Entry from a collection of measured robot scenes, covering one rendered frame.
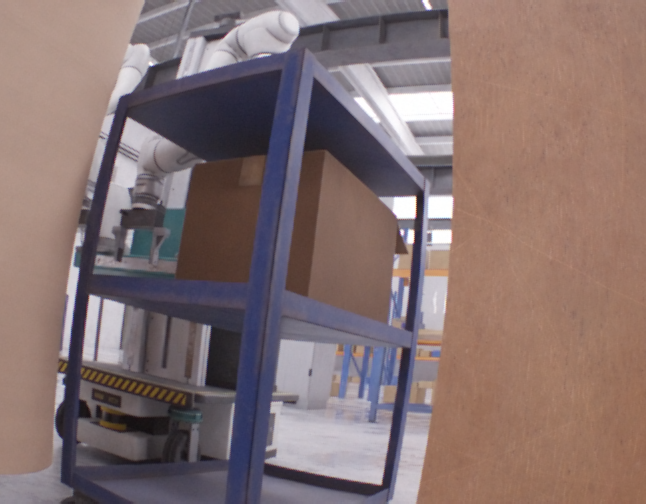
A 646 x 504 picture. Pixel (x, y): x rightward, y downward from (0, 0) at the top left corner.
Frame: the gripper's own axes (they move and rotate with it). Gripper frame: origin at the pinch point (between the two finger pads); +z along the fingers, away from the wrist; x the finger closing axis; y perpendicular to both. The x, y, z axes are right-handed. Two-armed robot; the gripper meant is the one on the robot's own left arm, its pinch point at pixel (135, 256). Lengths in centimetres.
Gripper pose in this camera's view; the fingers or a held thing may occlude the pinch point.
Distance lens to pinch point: 156.5
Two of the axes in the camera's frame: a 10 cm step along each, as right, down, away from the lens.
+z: -1.2, 9.7, -2.2
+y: -2.9, -2.4, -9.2
